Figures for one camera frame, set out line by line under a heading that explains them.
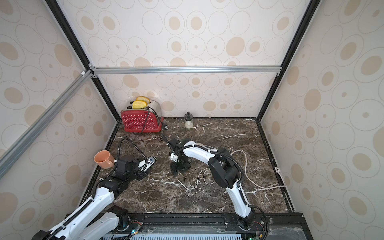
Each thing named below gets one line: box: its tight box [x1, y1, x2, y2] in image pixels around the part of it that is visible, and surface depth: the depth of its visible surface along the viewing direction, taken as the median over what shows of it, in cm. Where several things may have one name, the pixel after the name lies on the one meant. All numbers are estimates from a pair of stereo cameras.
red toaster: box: [120, 100, 164, 133], surface depth 106 cm
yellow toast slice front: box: [132, 100, 148, 109], surface depth 105 cm
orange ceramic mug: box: [94, 150, 115, 169], surface depth 90 cm
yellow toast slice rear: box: [136, 96, 151, 105], surface depth 108 cm
